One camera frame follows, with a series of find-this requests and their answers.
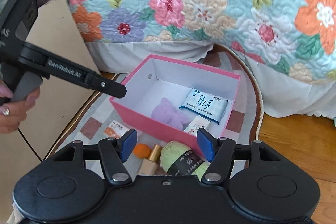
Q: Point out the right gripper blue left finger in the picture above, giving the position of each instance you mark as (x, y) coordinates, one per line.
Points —
(113, 153)

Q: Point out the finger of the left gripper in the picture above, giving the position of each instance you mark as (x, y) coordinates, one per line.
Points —
(45, 64)

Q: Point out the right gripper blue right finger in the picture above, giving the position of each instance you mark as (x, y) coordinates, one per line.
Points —
(219, 153)

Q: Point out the clear cotton swab box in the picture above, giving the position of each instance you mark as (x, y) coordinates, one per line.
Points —
(116, 129)

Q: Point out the orange makeup sponge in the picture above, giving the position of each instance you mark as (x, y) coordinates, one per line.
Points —
(142, 151)

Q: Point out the white tissue pack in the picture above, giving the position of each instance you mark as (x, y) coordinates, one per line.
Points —
(197, 123)

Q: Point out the foundation bottle gold cap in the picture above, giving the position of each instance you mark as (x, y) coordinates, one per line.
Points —
(149, 165)

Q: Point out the green yarn ball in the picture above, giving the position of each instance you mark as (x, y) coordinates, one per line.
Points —
(178, 159)

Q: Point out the blue wet wipes pack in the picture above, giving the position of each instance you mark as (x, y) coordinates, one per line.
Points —
(206, 105)

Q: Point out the purple plush toy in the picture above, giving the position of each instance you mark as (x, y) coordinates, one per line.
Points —
(169, 115)

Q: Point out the person's left hand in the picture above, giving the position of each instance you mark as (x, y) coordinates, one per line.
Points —
(12, 114)

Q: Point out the checkered floor rug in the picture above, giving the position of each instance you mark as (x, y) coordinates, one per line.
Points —
(92, 122)

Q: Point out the pink cardboard box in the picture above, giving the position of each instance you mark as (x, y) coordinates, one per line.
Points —
(160, 77)

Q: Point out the floral quilt bedspread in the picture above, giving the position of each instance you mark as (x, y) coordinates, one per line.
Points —
(293, 37)

